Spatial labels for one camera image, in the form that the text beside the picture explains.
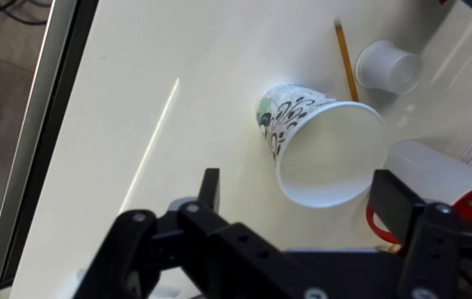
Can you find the printed paper cup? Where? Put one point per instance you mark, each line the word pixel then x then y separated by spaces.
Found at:
pixel 324 155

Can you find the red and white mug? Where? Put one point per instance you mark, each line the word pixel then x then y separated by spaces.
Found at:
pixel 436 171

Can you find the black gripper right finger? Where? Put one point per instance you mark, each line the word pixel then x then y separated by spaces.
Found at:
pixel 436 249

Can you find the yellow pencil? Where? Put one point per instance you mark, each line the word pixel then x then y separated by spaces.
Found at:
pixel 346 60

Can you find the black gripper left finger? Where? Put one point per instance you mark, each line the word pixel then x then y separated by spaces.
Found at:
pixel 220 243

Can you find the small white plastic cup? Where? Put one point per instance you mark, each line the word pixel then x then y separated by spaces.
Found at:
pixel 388 67

